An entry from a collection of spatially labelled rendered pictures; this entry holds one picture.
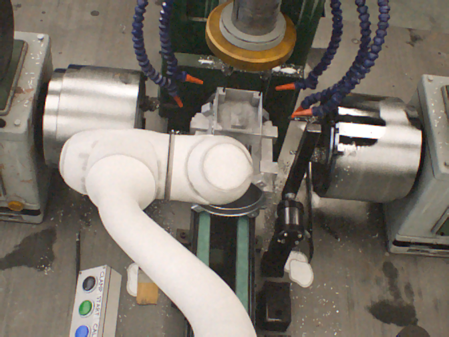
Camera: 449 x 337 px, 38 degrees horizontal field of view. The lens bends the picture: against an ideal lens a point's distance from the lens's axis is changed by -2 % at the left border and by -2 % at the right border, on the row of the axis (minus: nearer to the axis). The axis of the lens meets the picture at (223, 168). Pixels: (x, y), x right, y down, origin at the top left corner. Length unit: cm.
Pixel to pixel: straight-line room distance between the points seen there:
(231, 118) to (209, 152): 50
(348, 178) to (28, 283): 77
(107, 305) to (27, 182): 40
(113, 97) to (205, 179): 51
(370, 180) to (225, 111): 35
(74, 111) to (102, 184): 48
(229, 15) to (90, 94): 34
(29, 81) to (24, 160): 17
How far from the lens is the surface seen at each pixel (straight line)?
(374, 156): 147
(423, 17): 372
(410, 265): 175
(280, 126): 167
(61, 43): 205
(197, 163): 96
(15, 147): 144
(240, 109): 146
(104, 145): 99
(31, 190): 156
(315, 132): 131
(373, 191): 152
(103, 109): 142
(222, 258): 158
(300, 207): 145
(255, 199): 152
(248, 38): 129
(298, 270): 165
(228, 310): 74
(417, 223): 165
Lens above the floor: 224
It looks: 54 degrees down
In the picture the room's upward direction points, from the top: 12 degrees clockwise
